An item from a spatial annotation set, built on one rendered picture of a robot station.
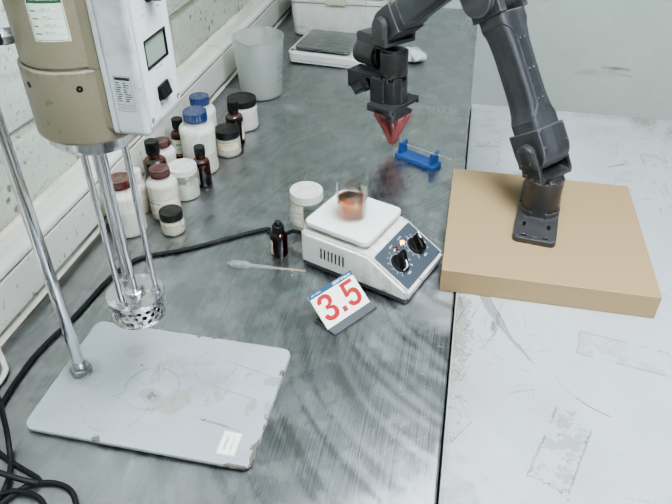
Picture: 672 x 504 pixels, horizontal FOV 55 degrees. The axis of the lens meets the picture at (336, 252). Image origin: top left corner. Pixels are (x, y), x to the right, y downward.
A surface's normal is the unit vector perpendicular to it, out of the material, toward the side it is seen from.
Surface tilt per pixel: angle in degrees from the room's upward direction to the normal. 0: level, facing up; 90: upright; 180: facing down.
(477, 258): 0
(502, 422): 0
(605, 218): 0
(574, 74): 90
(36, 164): 90
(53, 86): 90
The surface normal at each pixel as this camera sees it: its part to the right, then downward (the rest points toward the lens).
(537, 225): 0.00, -0.80
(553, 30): -0.20, 0.59
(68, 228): 0.98, 0.12
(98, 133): 0.43, 0.54
